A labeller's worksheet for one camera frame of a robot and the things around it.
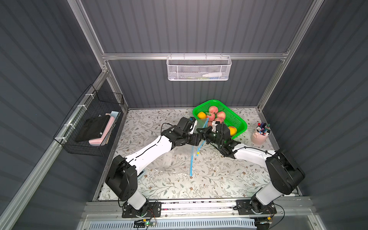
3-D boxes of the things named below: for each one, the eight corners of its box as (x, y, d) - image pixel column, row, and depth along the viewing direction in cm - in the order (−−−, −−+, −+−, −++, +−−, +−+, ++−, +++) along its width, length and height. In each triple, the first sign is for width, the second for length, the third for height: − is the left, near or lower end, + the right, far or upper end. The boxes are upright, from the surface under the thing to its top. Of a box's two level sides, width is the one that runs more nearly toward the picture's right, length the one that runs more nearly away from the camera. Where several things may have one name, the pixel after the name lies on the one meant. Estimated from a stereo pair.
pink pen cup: (252, 144, 100) (259, 133, 90) (248, 134, 106) (255, 122, 95) (264, 144, 100) (273, 133, 90) (260, 134, 106) (268, 122, 95)
